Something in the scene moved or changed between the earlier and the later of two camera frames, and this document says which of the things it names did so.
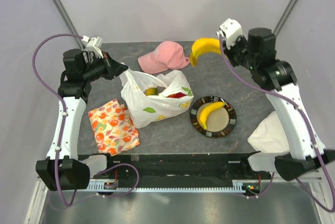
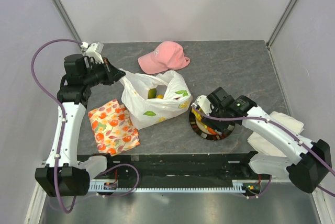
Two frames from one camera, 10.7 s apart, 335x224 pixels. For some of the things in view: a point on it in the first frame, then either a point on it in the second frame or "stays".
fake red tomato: x=177 y=96 → x=211 y=131
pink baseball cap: x=168 y=55 stays
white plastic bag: x=149 y=100 stays
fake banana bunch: x=202 y=45 → x=197 y=112
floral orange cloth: x=113 y=130 stays
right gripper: x=239 y=40 → x=210 y=122
